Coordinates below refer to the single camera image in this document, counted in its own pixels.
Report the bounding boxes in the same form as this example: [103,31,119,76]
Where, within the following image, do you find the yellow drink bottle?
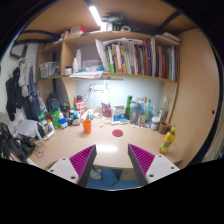
[159,125,177,155]

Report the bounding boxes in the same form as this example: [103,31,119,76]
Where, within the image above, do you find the pink pouch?
[101,102,113,118]

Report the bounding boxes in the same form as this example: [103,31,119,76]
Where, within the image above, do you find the wooden shelf unit with books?
[36,29,181,84]

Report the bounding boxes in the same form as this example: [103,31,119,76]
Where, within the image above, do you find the orange plastic cup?
[82,119,93,135]

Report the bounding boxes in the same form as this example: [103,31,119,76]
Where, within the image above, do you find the white ceiling tube light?
[88,4,104,27]

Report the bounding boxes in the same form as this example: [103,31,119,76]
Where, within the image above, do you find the black strapped bag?
[0,122,36,163]

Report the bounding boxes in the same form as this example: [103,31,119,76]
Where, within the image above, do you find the blue and white box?
[112,104,127,123]

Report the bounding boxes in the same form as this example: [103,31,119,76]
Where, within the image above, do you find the grey shaker bottle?
[129,100,140,125]

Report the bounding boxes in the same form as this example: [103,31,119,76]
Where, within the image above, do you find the clear glass bottle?
[159,95,170,123]

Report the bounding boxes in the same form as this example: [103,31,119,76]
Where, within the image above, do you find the green container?
[49,109,61,130]

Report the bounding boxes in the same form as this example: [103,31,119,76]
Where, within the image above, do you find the flat round red coaster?
[111,128,125,138]

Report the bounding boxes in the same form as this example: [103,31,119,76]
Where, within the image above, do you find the brown cup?
[158,120,171,135]

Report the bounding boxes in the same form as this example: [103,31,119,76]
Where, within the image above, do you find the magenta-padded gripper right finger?
[127,143,181,187]

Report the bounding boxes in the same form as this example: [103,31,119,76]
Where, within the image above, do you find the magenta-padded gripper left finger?
[47,144,98,188]

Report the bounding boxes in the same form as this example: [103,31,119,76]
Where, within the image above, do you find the brown jar with white lid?
[150,116,161,131]

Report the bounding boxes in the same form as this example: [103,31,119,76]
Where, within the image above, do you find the hanging dark clothes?
[4,54,44,123]

